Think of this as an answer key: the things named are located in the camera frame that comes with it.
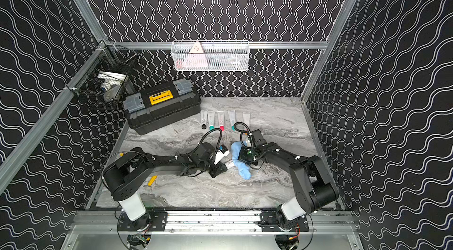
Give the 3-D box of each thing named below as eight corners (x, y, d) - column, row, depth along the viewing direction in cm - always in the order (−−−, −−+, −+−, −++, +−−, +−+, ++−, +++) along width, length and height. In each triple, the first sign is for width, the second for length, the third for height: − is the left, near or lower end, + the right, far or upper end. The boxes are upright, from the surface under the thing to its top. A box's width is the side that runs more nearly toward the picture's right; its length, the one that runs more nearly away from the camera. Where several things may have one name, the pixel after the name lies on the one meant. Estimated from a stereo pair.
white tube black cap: (199, 129, 107) (198, 127, 105) (201, 112, 115) (200, 109, 114) (206, 129, 107) (206, 127, 105) (208, 112, 115) (207, 109, 114)
